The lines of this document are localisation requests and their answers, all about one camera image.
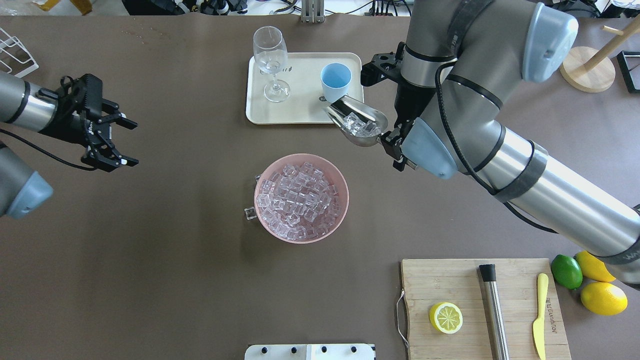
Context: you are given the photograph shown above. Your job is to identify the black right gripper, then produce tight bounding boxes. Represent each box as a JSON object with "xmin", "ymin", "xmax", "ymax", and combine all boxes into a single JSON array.
[{"xmin": 359, "ymin": 42, "xmax": 426, "ymax": 172}]

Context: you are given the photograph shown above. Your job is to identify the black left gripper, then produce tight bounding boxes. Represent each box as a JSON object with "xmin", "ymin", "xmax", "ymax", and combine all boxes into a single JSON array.
[{"xmin": 38, "ymin": 73, "xmax": 140, "ymax": 173}]

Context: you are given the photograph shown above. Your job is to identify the silver metal ice scoop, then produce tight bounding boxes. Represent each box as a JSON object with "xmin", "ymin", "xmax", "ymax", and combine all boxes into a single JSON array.
[{"xmin": 323, "ymin": 95, "xmax": 388, "ymax": 147}]

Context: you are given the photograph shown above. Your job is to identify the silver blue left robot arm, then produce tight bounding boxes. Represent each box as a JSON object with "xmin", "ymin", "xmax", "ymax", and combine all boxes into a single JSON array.
[{"xmin": 0, "ymin": 73, "xmax": 139, "ymax": 219}]

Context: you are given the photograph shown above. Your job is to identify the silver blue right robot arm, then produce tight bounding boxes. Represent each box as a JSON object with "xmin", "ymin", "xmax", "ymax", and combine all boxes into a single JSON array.
[{"xmin": 359, "ymin": 0, "xmax": 640, "ymax": 289}]

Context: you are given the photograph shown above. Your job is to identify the light blue cup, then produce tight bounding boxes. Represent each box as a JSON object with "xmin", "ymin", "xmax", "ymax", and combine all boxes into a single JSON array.
[{"xmin": 320, "ymin": 63, "xmax": 352, "ymax": 104}]

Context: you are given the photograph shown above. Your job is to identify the clear ice cubes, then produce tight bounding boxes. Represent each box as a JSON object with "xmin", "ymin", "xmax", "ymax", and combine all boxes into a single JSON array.
[{"xmin": 257, "ymin": 161, "xmax": 343, "ymax": 240}]

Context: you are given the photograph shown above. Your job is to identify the stray clear ice cube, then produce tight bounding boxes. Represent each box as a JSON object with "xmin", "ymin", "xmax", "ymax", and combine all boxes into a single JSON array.
[{"xmin": 243, "ymin": 206, "xmax": 258, "ymax": 221}]

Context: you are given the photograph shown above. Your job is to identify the wooden cup tree stand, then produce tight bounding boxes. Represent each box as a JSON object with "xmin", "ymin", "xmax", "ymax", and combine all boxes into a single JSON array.
[{"xmin": 559, "ymin": 17, "xmax": 640, "ymax": 93}]

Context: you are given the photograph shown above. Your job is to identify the cream serving tray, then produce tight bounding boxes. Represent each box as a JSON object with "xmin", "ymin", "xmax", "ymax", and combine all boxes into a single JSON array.
[{"xmin": 246, "ymin": 52, "xmax": 364, "ymax": 125}]

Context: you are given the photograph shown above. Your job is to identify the pink bowl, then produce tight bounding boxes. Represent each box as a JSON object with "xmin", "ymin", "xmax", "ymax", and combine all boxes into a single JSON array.
[{"xmin": 254, "ymin": 153, "xmax": 350, "ymax": 244}]

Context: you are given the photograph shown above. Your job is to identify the clear wine glass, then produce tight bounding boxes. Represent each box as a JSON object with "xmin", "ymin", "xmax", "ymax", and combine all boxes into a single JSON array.
[{"xmin": 253, "ymin": 26, "xmax": 290, "ymax": 103}]

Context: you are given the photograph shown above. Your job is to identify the bamboo cutting board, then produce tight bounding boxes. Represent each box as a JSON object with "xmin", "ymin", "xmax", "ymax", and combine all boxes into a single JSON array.
[{"xmin": 400, "ymin": 259, "xmax": 552, "ymax": 360}]

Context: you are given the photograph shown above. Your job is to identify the yellow half lemon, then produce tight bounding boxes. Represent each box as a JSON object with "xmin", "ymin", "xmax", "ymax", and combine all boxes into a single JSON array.
[{"xmin": 429, "ymin": 301, "xmax": 464, "ymax": 335}]

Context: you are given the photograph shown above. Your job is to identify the green lime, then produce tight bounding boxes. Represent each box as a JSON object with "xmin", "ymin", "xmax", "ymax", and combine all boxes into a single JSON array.
[{"xmin": 550, "ymin": 254, "xmax": 584, "ymax": 290}]

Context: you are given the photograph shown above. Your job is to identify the silver black muddler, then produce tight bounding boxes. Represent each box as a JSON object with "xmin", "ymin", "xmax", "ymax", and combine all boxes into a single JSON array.
[{"xmin": 478, "ymin": 263, "xmax": 511, "ymax": 360}]

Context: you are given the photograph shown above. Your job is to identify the yellow lemon beside lime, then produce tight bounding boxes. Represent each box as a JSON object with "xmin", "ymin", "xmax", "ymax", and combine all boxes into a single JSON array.
[{"xmin": 574, "ymin": 250, "xmax": 617, "ymax": 283}]

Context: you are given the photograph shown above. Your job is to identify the yellow plastic knife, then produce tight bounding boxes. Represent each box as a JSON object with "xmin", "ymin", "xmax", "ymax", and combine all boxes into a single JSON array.
[{"xmin": 532, "ymin": 273, "xmax": 549, "ymax": 360}]

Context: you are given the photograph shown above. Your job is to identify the yellow lemon near edge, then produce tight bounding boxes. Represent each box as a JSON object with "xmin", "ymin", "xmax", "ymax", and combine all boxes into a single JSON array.
[{"xmin": 580, "ymin": 281, "xmax": 628, "ymax": 316}]

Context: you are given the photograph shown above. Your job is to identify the white wire cup rack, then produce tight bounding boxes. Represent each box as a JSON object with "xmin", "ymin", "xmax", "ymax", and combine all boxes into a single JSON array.
[{"xmin": 0, "ymin": 27, "xmax": 40, "ymax": 78}]

